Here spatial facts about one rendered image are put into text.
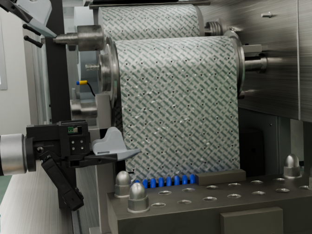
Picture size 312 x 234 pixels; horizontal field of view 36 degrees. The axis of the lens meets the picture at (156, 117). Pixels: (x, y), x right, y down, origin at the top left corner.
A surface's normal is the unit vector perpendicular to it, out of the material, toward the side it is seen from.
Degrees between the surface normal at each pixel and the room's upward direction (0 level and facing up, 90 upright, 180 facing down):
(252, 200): 0
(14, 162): 100
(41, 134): 90
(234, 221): 90
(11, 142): 44
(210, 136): 90
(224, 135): 90
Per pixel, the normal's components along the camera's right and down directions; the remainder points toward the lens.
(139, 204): 0.21, 0.10
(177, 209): -0.06, -0.99
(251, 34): -0.98, 0.08
